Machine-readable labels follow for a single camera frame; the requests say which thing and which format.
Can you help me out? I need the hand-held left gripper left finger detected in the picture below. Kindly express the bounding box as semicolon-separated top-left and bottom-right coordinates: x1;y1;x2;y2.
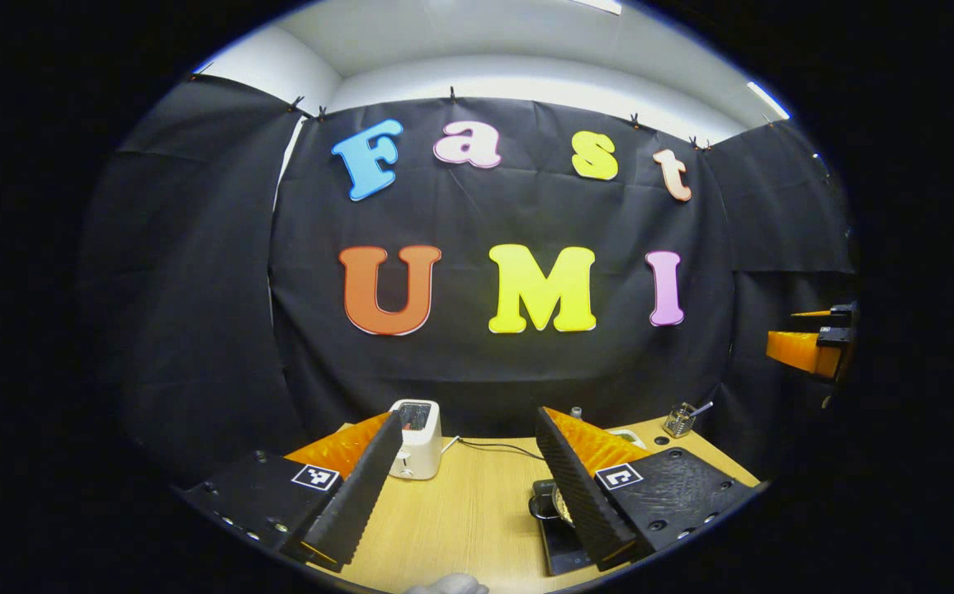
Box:
182;410;404;573

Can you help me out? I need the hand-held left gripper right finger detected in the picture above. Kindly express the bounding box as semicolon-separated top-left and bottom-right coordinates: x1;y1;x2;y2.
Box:
535;406;763;572

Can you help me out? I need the stainless steel pot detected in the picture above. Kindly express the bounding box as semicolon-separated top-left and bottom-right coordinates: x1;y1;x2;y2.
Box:
529;485;577;529

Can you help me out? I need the black induction cooktop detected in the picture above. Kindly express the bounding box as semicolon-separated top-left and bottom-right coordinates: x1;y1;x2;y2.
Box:
531;478;602;577

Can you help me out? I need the white toaster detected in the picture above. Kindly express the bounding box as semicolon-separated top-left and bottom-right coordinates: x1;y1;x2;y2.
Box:
389;399;442;481

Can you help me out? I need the row of black cloth clips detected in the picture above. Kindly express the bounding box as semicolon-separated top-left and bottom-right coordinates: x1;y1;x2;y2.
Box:
190;64;713;153

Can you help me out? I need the black power cable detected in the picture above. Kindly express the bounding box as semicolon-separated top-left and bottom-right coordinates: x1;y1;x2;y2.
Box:
456;437;545;461

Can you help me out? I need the wire utensil holder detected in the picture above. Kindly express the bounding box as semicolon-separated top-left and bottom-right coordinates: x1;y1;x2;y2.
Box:
664;403;697;438

